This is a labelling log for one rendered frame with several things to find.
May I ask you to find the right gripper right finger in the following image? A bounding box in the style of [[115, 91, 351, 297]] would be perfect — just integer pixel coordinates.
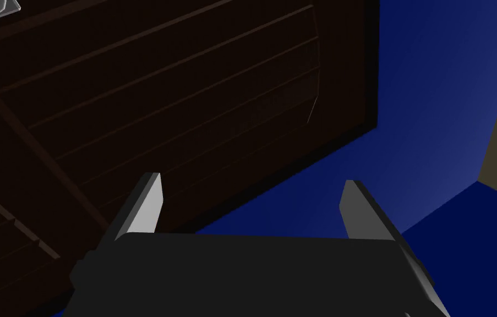
[[338, 179, 403, 242]]

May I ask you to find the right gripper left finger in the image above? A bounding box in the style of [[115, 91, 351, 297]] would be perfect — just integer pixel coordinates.
[[104, 172, 164, 242]]

